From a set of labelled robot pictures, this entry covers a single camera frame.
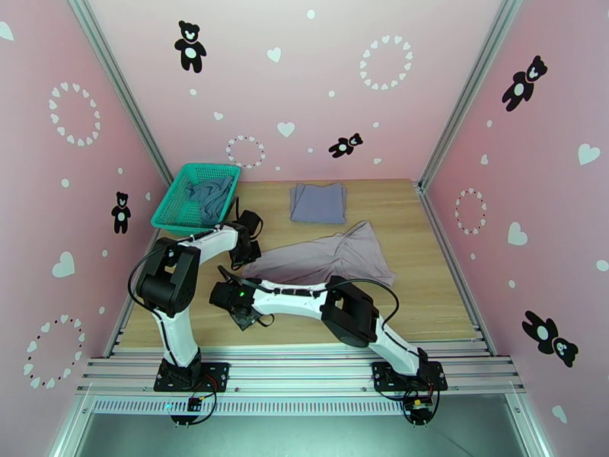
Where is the blue grey garment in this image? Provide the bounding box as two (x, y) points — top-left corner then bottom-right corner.
(184, 176), (235, 225)

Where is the pale mauve ribbed garment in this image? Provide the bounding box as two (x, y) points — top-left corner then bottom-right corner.
(242, 220), (397, 288)

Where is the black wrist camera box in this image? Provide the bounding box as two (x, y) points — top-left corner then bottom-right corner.
(230, 312), (261, 332)
(238, 209), (263, 233)

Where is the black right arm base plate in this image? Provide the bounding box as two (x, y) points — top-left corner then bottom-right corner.
(371, 361), (448, 394)

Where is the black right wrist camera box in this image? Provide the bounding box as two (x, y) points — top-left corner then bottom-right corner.
(230, 312), (261, 332)

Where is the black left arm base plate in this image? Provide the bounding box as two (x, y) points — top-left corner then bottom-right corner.
(153, 361), (231, 393)

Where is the circuit board with yellow connector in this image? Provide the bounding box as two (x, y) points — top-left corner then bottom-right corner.
(404, 397), (436, 422)

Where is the aluminium mounting rail bed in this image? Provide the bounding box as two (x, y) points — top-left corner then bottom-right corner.
(75, 346), (527, 400)

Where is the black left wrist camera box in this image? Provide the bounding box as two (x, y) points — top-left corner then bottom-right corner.
(238, 209), (263, 233)

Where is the perforated metal strip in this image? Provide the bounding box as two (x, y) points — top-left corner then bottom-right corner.
(90, 397), (413, 417)

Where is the lavender purple garment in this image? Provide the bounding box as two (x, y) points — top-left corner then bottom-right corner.
(289, 182), (347, 225)

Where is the aluminium corner post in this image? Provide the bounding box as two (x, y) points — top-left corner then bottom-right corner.
(418, 0), (527, 187)
(64, 0), (174, 187)

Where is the teal plastic mesh basket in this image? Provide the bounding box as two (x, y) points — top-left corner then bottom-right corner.
(150, 162), (242, 235)

